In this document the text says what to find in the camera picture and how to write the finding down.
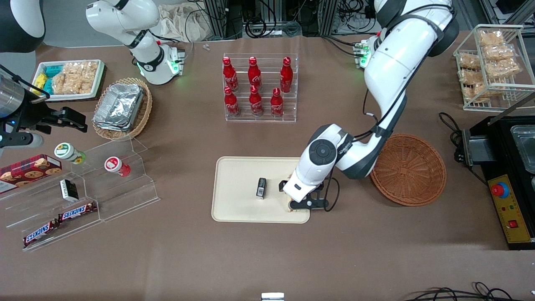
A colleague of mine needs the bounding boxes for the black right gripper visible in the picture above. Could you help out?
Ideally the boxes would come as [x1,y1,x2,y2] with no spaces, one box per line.
[10,91,89,134]

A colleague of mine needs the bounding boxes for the white rectangular snack tray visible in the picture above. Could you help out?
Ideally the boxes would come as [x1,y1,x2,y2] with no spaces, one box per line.
[31,59,105,102]

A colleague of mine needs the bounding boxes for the light oval wicker basket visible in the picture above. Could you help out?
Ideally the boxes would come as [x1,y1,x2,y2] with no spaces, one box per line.
[92,77,153,141]

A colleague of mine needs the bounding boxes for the beige plastic tray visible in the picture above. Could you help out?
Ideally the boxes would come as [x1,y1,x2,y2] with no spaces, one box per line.
[211,156,311,224]

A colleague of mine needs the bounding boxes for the brown wicker basket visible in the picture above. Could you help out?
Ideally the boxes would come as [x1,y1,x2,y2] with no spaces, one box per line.
[368,133,447,207]

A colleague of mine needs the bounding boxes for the green lid drink bottle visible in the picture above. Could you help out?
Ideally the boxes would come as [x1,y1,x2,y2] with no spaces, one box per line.
[54,142,87,165]

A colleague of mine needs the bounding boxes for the clear bag rice crackers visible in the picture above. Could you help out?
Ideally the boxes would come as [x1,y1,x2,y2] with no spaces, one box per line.
[52,61,99,95]

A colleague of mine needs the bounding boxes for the stacked aluminium foil trays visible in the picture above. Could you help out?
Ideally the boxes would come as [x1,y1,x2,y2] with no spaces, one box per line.
[92,83,145,133]

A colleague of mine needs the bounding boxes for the red lid drink bottle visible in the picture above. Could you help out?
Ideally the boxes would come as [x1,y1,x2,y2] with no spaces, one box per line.
[104,156,131,178]

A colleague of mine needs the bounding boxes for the red cookie box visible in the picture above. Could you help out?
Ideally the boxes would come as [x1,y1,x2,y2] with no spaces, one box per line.
[0,153,63,194]

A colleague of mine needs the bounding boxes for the black and white small box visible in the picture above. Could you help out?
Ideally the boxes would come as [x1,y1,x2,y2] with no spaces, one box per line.
[59,179,79,202]

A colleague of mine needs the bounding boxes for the snickers chocolate bar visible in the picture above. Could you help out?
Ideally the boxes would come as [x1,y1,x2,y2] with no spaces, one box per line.
[57,202,98,222]
[23,220,61,247]

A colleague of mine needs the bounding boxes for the clear acrylic stepped display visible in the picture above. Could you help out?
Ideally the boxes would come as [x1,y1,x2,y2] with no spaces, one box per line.
[0,137,161,253]

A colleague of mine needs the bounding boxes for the clear acrylic bottle rack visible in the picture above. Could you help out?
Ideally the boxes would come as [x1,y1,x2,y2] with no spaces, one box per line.
[222,53,299,123]

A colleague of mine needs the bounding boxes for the red cola bottle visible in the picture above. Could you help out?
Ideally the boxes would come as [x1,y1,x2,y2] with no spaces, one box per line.
[270,88,285,118]
[249,85,264,117]
[247,56,263,92]
[280,57,294,94]
[222,56,239,93]
[224,86,241,117]

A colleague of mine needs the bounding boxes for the beige cloth bag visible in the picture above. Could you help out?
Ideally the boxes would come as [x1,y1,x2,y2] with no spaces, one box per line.
[156,3,214,43]

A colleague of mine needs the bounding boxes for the black metal machine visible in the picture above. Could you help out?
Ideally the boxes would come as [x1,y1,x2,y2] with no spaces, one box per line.
[461,93,535,251]

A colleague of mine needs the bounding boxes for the white power strip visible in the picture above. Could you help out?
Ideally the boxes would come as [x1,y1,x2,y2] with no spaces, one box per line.
[334,12,377,35]

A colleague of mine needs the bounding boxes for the red emergency stop button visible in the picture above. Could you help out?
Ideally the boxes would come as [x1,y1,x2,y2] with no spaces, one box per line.
[491,182,510,199]

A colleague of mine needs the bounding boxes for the clear bag fried snack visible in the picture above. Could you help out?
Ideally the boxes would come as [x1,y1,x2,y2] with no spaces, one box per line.
[482,43,515,62]
[459,69,484,85]
[487,59,521,79]
[478,31,505,47]
[457,53,482,71]
[461,83,490,103]

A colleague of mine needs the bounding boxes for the yellow control box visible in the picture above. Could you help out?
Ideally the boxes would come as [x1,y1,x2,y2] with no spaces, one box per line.
[487,174,534,244]

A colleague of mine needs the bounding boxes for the steel food pan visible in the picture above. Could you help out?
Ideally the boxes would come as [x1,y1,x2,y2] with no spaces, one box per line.
[510,125,535,174]

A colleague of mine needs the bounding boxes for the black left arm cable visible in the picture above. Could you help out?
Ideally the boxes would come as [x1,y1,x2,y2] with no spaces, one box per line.
[323,4,456,212]

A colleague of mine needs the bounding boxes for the black machine power cable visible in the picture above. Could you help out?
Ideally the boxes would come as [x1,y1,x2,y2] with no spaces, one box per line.
[439,111,465,163]

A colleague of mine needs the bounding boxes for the black floor cables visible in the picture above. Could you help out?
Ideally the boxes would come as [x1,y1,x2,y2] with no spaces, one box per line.
[402,282,535,301]

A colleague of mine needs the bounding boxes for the coiled black cable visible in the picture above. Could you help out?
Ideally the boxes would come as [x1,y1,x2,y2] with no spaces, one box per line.
[244,17,268,39]

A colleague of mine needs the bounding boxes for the white wire rack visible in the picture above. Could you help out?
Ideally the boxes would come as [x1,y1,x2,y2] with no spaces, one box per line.
[453,24,535,112]

